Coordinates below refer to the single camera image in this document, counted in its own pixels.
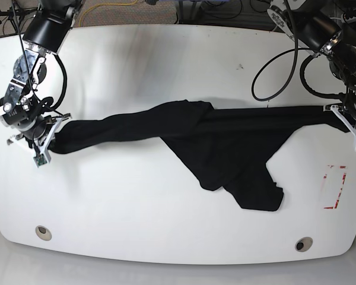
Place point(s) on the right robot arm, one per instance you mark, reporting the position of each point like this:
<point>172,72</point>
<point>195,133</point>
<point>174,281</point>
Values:
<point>21,108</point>

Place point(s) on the black tripod stand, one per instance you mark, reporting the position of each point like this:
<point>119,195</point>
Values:
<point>6,13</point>

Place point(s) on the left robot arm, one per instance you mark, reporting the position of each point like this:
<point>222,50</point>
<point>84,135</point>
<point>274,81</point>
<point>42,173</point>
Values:
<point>310,29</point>

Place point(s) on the right table cable grommet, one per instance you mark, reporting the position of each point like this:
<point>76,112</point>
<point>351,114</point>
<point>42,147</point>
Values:
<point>304,244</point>

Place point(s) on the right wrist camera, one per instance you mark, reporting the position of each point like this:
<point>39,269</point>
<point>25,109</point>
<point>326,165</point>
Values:
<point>41,159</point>

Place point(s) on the red tape rectangle marking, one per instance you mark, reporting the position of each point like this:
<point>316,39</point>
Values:
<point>332,186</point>

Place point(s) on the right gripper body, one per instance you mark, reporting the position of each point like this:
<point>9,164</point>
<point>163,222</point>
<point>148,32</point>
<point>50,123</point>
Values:
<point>36,135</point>

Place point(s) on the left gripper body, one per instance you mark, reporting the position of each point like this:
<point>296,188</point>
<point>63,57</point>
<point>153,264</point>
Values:
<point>344,116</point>

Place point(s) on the table cable grommet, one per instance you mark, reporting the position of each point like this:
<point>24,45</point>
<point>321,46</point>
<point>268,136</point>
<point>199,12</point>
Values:
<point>43,233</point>
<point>304,244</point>

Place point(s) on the left table cable grommet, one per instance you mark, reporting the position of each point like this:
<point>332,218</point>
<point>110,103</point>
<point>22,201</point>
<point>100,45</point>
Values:
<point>43,233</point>

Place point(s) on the black graphic T-shirt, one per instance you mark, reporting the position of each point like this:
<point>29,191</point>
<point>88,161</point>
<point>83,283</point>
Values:
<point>223,148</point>

